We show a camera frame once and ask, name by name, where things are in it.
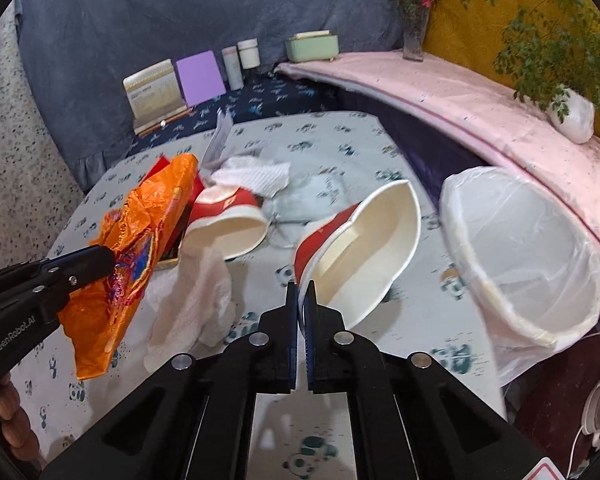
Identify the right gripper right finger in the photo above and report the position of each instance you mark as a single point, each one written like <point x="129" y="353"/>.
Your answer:
<point x="324" y="368"/>

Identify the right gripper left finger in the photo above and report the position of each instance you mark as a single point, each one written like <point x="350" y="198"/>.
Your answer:
<point x="278" y="368"/>

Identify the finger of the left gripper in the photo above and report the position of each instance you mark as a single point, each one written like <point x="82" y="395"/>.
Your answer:
<point x="76" y="270"/>

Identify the orange snack wrapper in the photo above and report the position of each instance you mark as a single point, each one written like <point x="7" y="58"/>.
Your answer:
<point x="98" y="315"/>

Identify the large red white paper cup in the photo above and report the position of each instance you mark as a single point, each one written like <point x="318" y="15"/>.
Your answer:
<point x="351" y="259"/>

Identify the white textured paper towel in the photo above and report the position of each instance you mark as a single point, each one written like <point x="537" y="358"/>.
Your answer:
<point x="194" y="305"/>

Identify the small red white paper cup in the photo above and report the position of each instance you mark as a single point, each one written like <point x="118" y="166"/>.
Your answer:
<point x="227" y="219"/>

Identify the white lined trash bin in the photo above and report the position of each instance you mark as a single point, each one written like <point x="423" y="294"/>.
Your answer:
<point x="534" y="273"/>

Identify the person's left hand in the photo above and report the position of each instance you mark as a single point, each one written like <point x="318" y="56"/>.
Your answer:
<point x="15" y="424"/>

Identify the panda print table cloth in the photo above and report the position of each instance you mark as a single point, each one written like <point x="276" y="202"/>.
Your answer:
<point x="299" y="436"/>

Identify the white crumpled tissue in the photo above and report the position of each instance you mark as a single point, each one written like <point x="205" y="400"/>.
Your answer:
<point x="246" y="169"/>

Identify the gold desk calendar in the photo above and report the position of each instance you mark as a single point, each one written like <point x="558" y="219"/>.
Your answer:
<point x="154" y="95"/>

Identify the dark blue patterned cloth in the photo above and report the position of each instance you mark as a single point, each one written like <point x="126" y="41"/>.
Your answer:
<point x="268" y="97"/>

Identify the purple notebook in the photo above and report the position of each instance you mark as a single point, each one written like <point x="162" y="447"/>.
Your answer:
<point x="200" y="78"/>

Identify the blue grey sofa cover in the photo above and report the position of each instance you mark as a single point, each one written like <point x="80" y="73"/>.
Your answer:
<point x="77" y="53"/>

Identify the pink cloth cover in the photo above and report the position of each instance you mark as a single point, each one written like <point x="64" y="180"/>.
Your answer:
<point x="479" y="114"/>

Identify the tall white bottle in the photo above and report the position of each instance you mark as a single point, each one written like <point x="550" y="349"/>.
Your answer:
<point x="233" y="69"/>

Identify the white jar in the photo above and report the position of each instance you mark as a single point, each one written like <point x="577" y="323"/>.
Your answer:
<point x="249" y="53"/>

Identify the green tissue box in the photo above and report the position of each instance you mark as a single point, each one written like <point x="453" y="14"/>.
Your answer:
<point x="320" y="45"/>

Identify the glass vase red flowers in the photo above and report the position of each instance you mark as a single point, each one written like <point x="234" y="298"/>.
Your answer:
<point x="415" y="16"/>

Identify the green plant white pot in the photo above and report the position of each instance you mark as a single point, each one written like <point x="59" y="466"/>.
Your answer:
<point x="550" y="51"/>

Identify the mustard yellow cloth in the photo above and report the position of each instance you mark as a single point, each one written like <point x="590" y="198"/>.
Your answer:
<point x="471" y="37"/>

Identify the grey drawstring pouch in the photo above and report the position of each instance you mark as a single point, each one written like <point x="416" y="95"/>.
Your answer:
<point x="308" y="199"/>

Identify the white charger with cable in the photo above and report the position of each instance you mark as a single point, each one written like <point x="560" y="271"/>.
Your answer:
<point x="585" y="393"/>

